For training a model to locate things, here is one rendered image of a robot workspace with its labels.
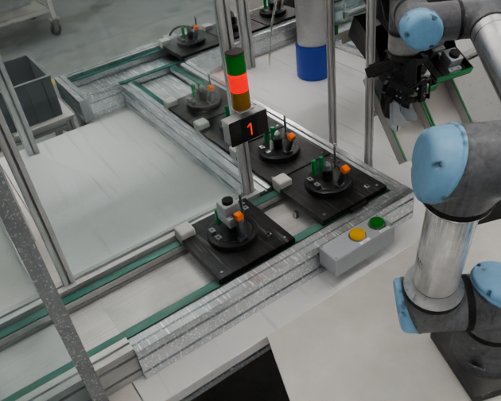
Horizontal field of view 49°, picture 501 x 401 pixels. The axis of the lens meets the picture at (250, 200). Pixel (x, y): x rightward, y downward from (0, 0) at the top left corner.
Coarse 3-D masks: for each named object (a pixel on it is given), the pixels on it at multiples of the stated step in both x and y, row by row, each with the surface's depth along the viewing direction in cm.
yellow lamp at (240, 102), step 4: (244, 92) 143; (248, 92) 144; (232, 96) 144; (236, 96) 143; (240, 96) 143; (244, 96) 143; (248, 96) 144; (232, 100) 145; (236, 100) 144; (240, 100) 144; (244, 100) 144; (248, 100) 145; (232, 104) 146; (236, 104) 145; (240, 104) 144; (244, 104) 145; (248, 104) 145; (236, 108) 146; (240, 108) 145; (244, 108) 145; (248, 108) 146
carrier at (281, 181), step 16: (320, 160) 164; (288, 176) 170; (304, 176) 169; (320, 176) 165; (336, 176) 164; (352, 176) 166; (368, 176) 165; (288, 192) 164; (304, 192) 163; (320, 192) 159; (336, 192) 158; (352, 192) 160; (368, 192) 159; (304, 208) 158; (320, 208) 156; (336, 208) 155
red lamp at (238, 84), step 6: (246, 72) 141; (228, 78) 141; (234, 78) 140; (240, 78) 140; (246, 78) 141; (234, 84) 141; (240, 84) 141; (246, 84) 142; (234, 90) 142; (240, 90) 142; (246, 90) 143
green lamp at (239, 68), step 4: (236, 56) 137; (240, 56) 137; (244, 56) 139; (228, 60) 138; (232, 60) 137; (236, 60) 137; (240, 60) 138; (244, 60) 139; (228, 64) 138; (232, 64) 138; (236, 64) 138; (240, 64) 138; (244, 64) 139; (228, 68) 139; (232, 68) 138; (236, 68) 138; (240, 68) 139; (244, 68) 140; (228, 72) 140; (232, 72) 139; (236, 72) 139; (240, 72) 139; (244, 72) 140
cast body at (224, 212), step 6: (222, 198) 146; (228, 198) 144; (216, 204) 145; (222, 204) 143; (228, 204) 143; (234, 204) 143; (216, 210) 147; (222, 210) 144; (228, 210) 143; (234, 210) 144; (222, 216) 146; (228, 216) 144; (228, 222) 143; (234, 222) 144
